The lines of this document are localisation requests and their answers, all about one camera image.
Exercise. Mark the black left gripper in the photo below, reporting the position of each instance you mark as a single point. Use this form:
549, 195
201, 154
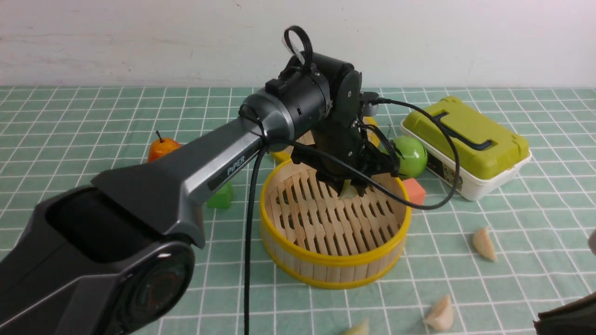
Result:
349, 145

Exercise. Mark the white dumpling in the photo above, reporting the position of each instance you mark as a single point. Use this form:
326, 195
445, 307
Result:
441, 315
362, 328
348, 191
483, 244

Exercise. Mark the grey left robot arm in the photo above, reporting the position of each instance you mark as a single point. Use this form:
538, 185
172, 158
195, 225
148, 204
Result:
113, 256

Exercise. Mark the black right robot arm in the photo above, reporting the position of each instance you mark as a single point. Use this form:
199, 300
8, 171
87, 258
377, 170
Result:
576, 318

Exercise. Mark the bamboo steamer tray yellow rim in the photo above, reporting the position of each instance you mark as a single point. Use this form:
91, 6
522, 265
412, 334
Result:
327, 242

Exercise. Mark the woven bamboo steamer lid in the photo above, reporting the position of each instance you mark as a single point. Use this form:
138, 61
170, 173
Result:
307, 139

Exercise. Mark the orange cube block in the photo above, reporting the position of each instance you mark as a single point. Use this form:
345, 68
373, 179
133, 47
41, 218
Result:
415, 191

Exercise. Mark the green apple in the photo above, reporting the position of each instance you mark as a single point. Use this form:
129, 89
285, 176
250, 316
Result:
407, 154

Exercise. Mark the green cube block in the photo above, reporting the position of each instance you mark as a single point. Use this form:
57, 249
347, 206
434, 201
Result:
222, 198

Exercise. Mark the green lidded white box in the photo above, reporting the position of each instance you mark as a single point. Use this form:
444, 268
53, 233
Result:
490, 155

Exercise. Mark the green checkered tablecloth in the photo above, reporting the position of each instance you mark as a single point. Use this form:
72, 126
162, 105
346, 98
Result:
54, 138

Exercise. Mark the orange red pear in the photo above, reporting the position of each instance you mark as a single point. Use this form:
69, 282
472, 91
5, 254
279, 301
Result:
161, 146

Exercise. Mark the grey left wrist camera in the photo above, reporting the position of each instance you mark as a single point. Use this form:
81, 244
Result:
368, 105

